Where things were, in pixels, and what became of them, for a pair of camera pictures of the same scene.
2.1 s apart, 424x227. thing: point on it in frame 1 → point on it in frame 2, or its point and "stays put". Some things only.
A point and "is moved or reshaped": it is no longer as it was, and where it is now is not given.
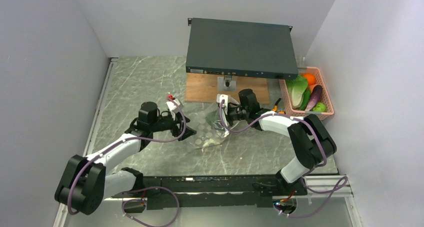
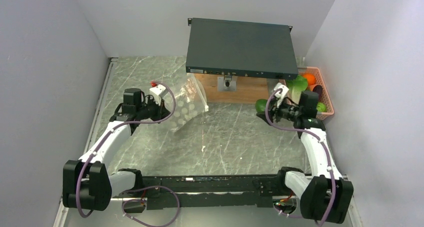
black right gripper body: (237, 113) → (288, 112)
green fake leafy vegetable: (296, 87) stays put
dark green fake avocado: (213, 118) is moved or reshaped
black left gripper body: (164, 123) → (152, 110)
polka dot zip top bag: (206, 121) → (190, 102)
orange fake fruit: (310, 78) stays put
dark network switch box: (240, 49) stays put
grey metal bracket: (227, 83) stays put
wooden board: (203, 88) stays put
